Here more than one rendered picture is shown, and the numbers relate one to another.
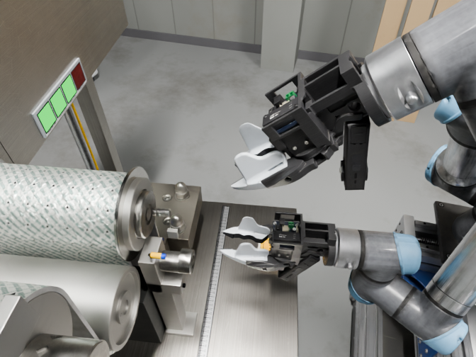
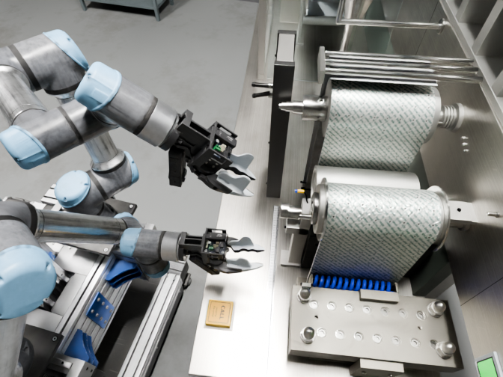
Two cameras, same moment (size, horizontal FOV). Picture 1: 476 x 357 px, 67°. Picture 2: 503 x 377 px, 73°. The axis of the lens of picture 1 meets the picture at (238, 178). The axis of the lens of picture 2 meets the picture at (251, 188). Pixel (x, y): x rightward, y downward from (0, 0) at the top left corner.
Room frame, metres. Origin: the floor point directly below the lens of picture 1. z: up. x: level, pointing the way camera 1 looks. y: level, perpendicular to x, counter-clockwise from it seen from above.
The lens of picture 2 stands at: (0.78, 0.00, 1.91)
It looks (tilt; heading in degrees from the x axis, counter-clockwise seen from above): 53 degrees down; 180
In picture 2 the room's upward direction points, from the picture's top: straight up
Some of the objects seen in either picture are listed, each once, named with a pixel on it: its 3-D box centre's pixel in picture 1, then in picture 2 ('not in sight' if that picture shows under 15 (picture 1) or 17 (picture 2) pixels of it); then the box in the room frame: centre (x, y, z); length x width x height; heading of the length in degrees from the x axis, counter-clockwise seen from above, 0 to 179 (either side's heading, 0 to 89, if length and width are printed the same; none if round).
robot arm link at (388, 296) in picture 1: (377, 282); (150, 256); (0.35, -0.29, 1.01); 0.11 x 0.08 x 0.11; 44
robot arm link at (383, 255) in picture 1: (384, 253); (144, 244); (0.36, -0.28, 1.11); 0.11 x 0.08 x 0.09; 84
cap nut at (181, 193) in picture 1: (180, 189); (308, 333); (0.57, 0.14, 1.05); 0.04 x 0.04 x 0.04
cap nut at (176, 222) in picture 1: (176, 222); (305, 293); (0.47, 0.14, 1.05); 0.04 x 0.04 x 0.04
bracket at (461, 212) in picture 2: not in sight; (460, 212); (0.38, 0.45, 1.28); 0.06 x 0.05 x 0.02; 84
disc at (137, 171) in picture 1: (134, 213); (321, 209); (0.35, 0.16, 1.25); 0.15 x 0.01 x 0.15; 174
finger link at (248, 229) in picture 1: (246, 227); (244, 262); (0.42, -0.02, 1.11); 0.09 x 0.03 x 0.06; 75
